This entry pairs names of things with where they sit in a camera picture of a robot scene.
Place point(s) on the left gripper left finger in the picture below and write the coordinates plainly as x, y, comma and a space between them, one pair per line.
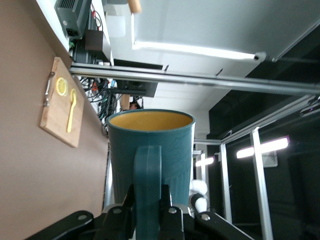
117, 222

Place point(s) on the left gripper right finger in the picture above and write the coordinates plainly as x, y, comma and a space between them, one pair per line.
175, 222

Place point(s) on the teal cup with yellow inside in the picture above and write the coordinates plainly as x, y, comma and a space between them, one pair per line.
162, 140

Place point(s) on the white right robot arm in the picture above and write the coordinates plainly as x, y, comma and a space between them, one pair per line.
198, 186

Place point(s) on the small ceiling light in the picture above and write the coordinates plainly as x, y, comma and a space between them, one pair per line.
205, 161

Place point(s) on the large ceiling light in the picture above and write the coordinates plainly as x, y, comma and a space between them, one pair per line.
262, 147

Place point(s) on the yellow plastic fork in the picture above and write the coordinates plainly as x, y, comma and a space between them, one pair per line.
71, 115

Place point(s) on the bamboo cutting board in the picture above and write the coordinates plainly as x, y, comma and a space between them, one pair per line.
57, 117

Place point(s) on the black monitor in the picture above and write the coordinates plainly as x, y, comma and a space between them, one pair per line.
135, 87

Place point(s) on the dark brown box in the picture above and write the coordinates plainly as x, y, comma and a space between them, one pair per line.
93, 40

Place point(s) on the grey power supply box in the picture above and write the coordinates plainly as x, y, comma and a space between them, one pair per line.
72, 15

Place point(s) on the thin aluminium frame post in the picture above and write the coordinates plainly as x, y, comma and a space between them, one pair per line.
225, 182

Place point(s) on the thick aluminium frame post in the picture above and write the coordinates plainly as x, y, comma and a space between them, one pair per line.
261, 187

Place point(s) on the wooden post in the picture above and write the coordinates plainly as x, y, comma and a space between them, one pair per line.
125, 101

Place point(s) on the slanted aluminium frame beam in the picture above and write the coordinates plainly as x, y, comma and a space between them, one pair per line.
275, 118

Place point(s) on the frame mounted camera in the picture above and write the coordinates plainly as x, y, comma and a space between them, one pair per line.
310, 110

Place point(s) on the white wall panel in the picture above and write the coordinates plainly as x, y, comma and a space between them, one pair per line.
200, 25

